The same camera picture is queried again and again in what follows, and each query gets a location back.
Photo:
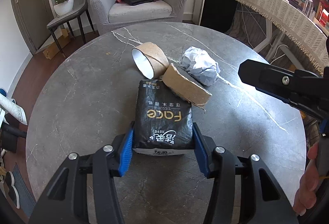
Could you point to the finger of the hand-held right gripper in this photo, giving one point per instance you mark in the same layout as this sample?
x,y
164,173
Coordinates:
x,y
270,77

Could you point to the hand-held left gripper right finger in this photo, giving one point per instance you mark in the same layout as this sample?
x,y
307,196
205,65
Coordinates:
x,y
199,152

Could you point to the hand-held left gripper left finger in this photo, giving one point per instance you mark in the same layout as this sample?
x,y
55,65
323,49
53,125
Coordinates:
x,y
127,152

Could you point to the black tissue packet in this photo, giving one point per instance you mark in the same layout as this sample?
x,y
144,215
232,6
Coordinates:
x,y
164,118

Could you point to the person's right hand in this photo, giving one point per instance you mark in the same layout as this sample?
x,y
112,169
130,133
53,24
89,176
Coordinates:
x,y
307,188

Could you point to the fringed beige desk cloth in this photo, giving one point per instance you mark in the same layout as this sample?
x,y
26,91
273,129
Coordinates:
x,y
282,15

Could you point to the torn brown cardboard piece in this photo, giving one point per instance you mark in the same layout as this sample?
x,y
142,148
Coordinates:
x,y
185,87

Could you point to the large crumpled white paper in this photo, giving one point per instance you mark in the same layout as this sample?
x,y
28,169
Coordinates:
x,y
199,65

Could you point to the black cabinet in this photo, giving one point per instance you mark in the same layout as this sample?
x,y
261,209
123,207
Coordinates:
x,y
218,10

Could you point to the cardboard tape roll core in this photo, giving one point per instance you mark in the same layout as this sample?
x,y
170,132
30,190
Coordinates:
x,y
150,59

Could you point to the grey striped floor mat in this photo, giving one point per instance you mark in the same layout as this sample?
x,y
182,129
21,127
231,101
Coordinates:
x,y
25,188

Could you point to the black and white shoe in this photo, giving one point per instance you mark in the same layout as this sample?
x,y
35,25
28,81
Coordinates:
x,y
12,189

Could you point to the pale green patterned tablecloth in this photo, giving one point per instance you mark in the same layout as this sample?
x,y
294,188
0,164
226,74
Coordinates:
x,y
11,108

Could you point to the brown cardboard box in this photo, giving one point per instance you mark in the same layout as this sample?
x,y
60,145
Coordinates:
x,y
55,46

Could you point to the grey armchair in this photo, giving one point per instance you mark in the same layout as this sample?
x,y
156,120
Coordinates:
x,y
138,13

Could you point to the grey dining chair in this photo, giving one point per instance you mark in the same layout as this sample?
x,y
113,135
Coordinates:
x,y
69,15

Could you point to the red cloth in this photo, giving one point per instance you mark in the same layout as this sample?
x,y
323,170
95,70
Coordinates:
x,y
118,1

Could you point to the grey door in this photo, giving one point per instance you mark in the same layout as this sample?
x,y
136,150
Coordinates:
x,y
28,15

